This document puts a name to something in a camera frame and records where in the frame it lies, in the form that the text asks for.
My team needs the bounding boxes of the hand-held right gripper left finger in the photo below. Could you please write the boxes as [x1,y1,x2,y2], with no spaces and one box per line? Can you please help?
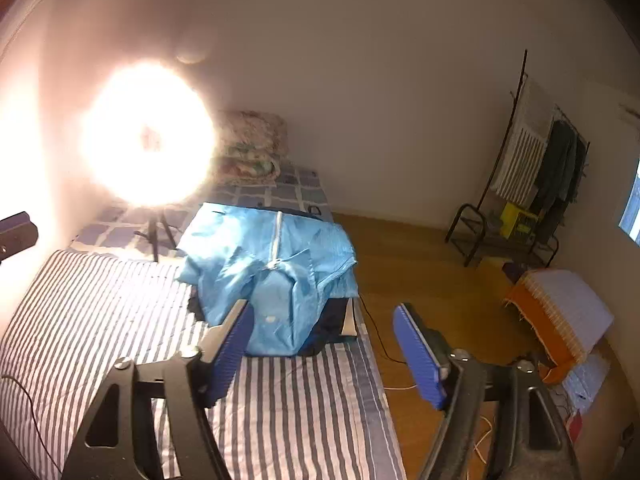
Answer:
[61,299,256,480]

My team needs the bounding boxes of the folded navy puffer jacket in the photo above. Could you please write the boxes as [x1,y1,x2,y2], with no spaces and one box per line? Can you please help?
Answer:
[187,204,361,358]

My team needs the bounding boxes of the black ring light cable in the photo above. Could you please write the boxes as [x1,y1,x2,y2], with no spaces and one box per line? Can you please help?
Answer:
[357,297,408,363]

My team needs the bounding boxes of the yellow box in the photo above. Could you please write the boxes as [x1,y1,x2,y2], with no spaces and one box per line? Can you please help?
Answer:
[500,202,538,238]

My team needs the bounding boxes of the light blue cloth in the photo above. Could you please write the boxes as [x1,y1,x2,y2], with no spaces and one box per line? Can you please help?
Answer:
[530,269,615,356]

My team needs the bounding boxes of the blue jacket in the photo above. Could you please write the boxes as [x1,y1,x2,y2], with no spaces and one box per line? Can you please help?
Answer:
[177,202,361,358]

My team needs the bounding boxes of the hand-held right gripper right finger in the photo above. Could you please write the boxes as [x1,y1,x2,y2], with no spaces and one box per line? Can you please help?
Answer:
[392,302,583,480]

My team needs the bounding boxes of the folded floral quilt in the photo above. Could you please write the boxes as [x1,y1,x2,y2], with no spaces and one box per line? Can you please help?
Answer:
[207,110,290,186]

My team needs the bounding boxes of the cardboard box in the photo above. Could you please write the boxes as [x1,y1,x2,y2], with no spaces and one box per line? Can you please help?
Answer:
[565,335,640,461]

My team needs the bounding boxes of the black clothes rack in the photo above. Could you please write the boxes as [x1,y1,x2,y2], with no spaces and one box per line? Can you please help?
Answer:
[482,49,591,241]

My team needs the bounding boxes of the white cable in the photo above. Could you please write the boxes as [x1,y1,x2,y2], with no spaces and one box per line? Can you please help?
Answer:
[387,382,496,471]

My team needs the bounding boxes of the checkered bed sheet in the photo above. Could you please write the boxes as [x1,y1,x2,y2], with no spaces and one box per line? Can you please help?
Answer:
[70,160,333,256]

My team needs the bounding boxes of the dark hanging clothes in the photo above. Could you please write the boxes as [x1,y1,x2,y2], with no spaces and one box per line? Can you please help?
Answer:
[530,120,588,241]

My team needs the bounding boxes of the black metal low rack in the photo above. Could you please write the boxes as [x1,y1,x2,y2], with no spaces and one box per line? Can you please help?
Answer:
[445,202,561,268]

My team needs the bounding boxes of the orange cloth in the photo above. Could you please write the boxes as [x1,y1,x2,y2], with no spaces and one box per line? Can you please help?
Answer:
[502,267,591,386]

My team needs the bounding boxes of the window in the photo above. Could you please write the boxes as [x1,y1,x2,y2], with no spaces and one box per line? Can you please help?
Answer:
[617,157,640,248]

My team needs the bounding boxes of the striped hanging towel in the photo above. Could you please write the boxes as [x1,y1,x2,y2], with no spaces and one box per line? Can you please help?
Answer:
[492,80,556,206]

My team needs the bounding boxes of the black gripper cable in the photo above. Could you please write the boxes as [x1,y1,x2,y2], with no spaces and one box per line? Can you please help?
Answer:
[0,375,56,480]

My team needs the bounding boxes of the ring light on tripod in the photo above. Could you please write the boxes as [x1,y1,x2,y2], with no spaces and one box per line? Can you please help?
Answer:
[82,60,218,263]

